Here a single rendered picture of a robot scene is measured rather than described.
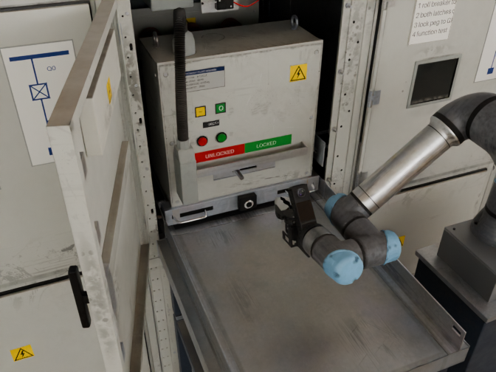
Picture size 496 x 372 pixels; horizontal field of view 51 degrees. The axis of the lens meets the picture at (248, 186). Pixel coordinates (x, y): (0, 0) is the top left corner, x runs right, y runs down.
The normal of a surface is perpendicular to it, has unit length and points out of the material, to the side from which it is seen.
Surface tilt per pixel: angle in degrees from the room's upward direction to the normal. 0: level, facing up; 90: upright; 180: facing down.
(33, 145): 90
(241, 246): 0
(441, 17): 90
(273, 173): 90
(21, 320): 90
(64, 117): 0
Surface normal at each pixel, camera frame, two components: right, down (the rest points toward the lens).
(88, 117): 0.11, 0.57
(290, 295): 0.00, -0.82
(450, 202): 0.38, 0.53
